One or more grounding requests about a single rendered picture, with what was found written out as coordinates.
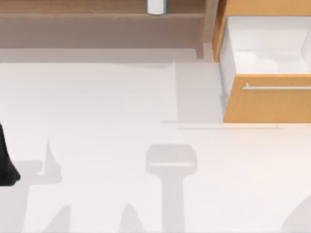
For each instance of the brown wooden open shelf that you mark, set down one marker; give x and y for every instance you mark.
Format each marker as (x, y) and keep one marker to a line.
(102, 29)

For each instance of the white and blue can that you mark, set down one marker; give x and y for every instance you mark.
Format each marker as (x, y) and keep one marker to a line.
(156, 6)

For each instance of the pale wooden drawer front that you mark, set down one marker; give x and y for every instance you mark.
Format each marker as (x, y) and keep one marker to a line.
(267, 104)

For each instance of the white pulled-out drawer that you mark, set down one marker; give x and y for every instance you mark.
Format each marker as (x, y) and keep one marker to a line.
(264, 46)

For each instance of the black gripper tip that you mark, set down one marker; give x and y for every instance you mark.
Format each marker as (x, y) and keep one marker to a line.
(6, 167)

